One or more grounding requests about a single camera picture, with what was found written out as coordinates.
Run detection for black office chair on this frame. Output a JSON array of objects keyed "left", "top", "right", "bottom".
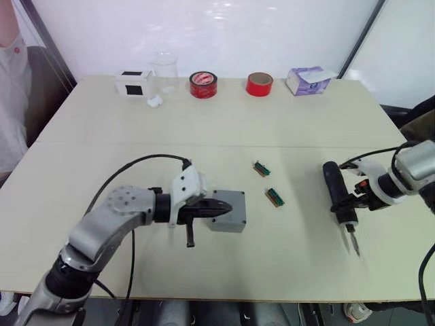
[{"left": 379, "top": 95, "right": 435, "bottom": 144}]

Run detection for black electric screwdriver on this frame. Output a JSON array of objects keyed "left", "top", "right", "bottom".
[{"left": 321, "top": 160, "right": 363, "bottom": 259}]

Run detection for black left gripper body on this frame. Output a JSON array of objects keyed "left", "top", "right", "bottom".
[{"left": 177, "top": 198, "right": 205, "bottom": 249}]

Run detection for small green terminal block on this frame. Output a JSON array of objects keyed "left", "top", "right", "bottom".
[
  {"left": 252, "top": 160, "right": 273, "bottom": 178},
  {"left": 264, "top": 187, "right": 286, "bottom": 208}
]

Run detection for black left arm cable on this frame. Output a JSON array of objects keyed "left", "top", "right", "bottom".
[{"left": 84, "top": 154, "right": 194, "bottom": 303}]

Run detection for clear glass beaker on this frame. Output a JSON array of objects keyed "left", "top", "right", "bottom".
[{"left": 149, "top": 52, "right": 180, "bottom": 98}]

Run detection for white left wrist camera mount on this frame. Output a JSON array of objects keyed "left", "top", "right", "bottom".
[{"left": 168, "top": 165, "right": 212, "bottom": 229}]

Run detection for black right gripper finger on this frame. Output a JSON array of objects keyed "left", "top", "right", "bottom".
[{"left": 330, "top": 198, "right": 370, "bottom": 214}]

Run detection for plain red tape roll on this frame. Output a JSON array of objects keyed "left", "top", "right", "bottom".
[{"left": 245, "top": 71, "right": 275, "bottom": 97}]

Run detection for dark brown chair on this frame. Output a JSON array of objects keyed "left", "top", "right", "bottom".
[{"left": 24, "top": 45, "right": 77, "bottom": 147}]

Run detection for person in white shirt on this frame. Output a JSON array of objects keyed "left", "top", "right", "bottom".
[{"left": 0, "top": 0, "right": 33, "bottom": 186}]

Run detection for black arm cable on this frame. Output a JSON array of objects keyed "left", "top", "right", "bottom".
[
  {"left": 338, "top": 141, "right": 435, "bottom": 308},
  {"left": 84, "top": 154, "right": 194, "bottom": 303}
]

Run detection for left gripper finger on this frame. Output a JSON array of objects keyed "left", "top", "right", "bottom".
[
  {"left": 203, "top": 207, "right": 234, "bottom": 219},
  {"left": 203, "top": 199, "right": 234, "bottom": 210}
]

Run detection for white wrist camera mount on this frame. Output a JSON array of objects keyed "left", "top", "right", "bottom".
[
  {"left": 339, "top": 159, "right": 406, "bottom": 206},
  {"left": 168, "top": 165, "right": 212, "bottom": 229}
]

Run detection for grey plastic junction box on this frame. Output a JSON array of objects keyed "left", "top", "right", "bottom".
[{"left": 210, "top": 189, "right": 247, "bottom": 235}]

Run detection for red printed tape roll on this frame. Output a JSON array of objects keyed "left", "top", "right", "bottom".
[{"left": 188, "top": 71, "right": 219, "bottom": 100}]

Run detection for white box with black squares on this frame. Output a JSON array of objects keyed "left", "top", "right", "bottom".
[{"left": 114, "top": 69, "right": 155, "bottom": 103}]

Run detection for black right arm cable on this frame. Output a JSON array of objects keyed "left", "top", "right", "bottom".
[{"left": 338, "top": 141, "right": 435, "bottom": 308}]

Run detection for white and red shoe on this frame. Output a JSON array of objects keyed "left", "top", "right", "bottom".
[{"left": 342, "top": 302, "right": 372, "bottom": 324}]

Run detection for purple tissue pack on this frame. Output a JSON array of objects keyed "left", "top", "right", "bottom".
[{"left": 285, "top": 65, "right": 339, "bottom": 97}]

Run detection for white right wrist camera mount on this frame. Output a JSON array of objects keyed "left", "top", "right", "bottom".
[{"left": 339, "top": 159, "right": 406, "bottom": 206}]

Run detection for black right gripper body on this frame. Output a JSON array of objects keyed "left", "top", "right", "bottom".
[{"left": 353, "top": 179, "right": 385, "bottom": 212}]

